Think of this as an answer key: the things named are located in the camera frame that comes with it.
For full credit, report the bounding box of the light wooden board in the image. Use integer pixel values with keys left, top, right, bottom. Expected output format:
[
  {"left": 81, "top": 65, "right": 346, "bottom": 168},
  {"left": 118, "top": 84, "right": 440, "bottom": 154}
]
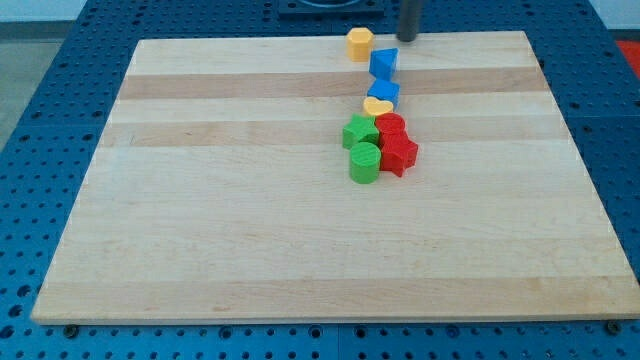
[{"left": 31, "top": 31, "right": 639, "bottom": 325}]

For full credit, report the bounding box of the blue cube block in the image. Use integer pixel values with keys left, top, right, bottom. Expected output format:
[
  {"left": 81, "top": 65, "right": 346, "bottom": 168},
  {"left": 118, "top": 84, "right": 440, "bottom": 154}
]
[{"left": 366, "top": 79, "right": 401, "bottom": 108}]

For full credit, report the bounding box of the red cylinder block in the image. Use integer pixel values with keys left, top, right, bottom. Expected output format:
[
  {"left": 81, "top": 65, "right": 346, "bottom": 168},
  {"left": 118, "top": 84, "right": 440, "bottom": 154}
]
[{"left": 375, "top": 112, "right": 406, "bottom": 135}]

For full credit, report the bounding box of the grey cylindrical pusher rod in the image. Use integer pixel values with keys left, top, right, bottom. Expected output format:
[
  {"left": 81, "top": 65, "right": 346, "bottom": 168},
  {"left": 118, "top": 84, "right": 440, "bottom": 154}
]
[{"left": 396, "top": 0, "right": 424, "bottom": 43}]

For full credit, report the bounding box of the yellow heart block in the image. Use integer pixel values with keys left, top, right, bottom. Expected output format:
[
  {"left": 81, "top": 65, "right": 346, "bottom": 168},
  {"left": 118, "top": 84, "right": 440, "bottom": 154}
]
[{"left": 362, "top": 96, "right": 394, "bottom": 117}]

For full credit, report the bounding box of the blue triangle block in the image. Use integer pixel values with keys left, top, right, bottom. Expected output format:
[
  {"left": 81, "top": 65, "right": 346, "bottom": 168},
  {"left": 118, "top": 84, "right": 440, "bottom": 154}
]
[{"left": 369, "top": 48, "right": 399, "bottom": 81}]

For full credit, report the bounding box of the green cylinder block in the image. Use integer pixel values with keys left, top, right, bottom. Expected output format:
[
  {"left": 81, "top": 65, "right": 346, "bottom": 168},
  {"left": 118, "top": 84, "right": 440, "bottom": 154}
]
[{"left": 349, "top": 142, "right": 381, "bottom": 184}]

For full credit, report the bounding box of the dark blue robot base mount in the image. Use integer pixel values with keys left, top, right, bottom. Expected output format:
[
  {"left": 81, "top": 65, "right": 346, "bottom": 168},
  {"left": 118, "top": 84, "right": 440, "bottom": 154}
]
[{"left": 276, "top": 0, "right": 385, "bottom": 19}]

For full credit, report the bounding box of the green star block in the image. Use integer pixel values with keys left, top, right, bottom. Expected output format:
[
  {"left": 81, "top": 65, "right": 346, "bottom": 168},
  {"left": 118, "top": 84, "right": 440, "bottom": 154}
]
[{"left": 342, "top": 113, "right": 380, "bottom": 149}]

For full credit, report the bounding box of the yellow hexagon block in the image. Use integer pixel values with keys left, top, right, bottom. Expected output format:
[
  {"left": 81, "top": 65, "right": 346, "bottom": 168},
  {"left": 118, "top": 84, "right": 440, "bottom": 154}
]
[{"left": 346, "top": 27, "right": 374, "bottom": 62}]

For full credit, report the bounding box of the red star block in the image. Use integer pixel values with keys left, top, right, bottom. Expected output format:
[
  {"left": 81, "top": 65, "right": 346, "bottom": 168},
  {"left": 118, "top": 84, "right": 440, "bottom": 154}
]
[{"left": 380, "top": 132, "right": 419, "bottom": 177}]

